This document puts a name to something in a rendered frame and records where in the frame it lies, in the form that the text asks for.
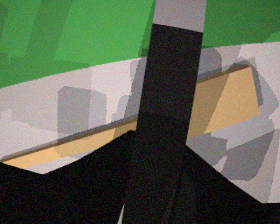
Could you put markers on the green putting mat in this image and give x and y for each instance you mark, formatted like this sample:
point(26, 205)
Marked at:
point(43, 37)

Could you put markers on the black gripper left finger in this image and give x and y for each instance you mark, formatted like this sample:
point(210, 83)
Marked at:
point(90, 190)

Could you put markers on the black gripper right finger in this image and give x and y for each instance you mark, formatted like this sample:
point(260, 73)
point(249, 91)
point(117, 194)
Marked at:
point(203, 196)

